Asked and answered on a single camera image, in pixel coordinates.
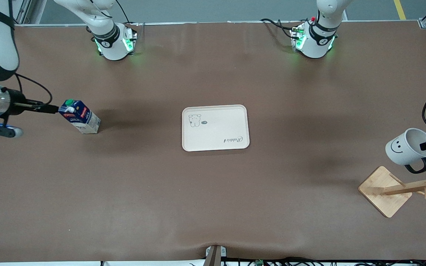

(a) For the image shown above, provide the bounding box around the white smiley mug black handle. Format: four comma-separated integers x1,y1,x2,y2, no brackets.
385,128,426,174

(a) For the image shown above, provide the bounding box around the blue milk carton green cap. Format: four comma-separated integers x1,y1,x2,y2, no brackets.
58,99,101,134

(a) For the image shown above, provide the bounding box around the wooden cup rack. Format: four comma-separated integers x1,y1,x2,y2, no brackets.
358,164,426,218

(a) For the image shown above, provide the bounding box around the brown table cover mat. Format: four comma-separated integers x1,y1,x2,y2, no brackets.
0,21,426,263

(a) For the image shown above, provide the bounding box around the cream plastic tray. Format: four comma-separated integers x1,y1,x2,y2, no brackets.
182,105,250,152

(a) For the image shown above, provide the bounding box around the metal table clamp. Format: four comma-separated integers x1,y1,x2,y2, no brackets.
204,245,227,266

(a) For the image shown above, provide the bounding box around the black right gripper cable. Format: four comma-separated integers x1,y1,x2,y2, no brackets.
15,73,53,106

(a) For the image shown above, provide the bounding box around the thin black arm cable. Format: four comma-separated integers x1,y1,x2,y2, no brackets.
115,0,131,24

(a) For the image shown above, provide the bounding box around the black base cable bundle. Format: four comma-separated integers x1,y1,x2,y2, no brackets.
260,18,295,40

